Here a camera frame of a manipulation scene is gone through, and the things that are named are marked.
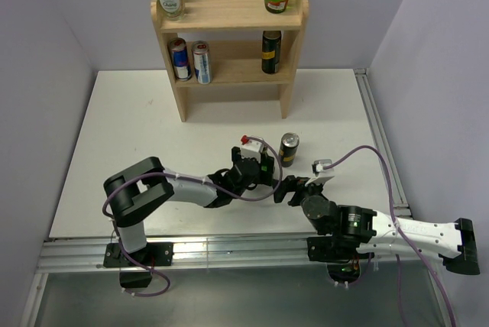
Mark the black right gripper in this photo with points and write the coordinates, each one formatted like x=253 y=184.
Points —
x=290 y=184

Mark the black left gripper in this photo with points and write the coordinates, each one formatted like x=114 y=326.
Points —
x=236 y=155

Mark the green bottle gold cap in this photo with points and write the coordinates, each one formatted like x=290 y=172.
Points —
x=264 y=166

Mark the red bull can blue silver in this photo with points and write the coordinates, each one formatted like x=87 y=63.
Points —
x=201 y=60

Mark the black yellow soda can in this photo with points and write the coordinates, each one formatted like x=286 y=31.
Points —
x=270 y=57

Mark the red bull can red tab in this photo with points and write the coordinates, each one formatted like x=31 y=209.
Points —
x=180 y=60

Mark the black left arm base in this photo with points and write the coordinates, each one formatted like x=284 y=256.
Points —
x=138 y=269

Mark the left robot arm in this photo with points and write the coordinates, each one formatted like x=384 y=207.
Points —
x=136 y=192

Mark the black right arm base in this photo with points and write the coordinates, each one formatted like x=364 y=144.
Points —
x=344 y=264

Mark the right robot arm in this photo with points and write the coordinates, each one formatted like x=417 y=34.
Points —
x=344 y=233

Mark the wooden shelf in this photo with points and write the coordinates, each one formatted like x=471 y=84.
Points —
x=235 y=62

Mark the black yellow can right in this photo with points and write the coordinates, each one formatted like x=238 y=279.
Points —
x=288 y=147

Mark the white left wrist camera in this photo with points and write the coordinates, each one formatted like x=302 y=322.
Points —
x=252 y=147

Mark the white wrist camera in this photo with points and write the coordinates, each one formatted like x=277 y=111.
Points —
x=252 y=147
x=322 y=172

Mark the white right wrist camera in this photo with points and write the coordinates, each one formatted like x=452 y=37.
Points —
x=322 y=172

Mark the aluminium rail frame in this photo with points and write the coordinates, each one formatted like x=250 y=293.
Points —
x=245 y=264

